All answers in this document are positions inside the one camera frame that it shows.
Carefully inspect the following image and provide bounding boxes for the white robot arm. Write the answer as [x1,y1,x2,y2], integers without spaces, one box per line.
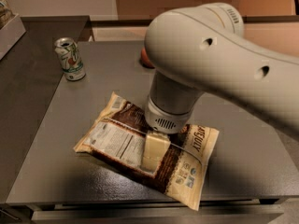
[144,3,299,138]

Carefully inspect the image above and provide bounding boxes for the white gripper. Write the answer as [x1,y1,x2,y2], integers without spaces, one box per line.
[141,97,191,172]

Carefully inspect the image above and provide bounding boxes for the brown chip bag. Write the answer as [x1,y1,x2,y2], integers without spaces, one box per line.
[74,93,219,210]

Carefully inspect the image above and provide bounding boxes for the white box on counter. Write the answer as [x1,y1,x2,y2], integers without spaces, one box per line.
[0,0,26,60]

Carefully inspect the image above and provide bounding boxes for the white green soda can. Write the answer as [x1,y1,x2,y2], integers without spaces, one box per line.
[54,37,86,81]

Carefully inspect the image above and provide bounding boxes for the red apple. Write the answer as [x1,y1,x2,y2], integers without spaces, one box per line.
[140,49,154,69]

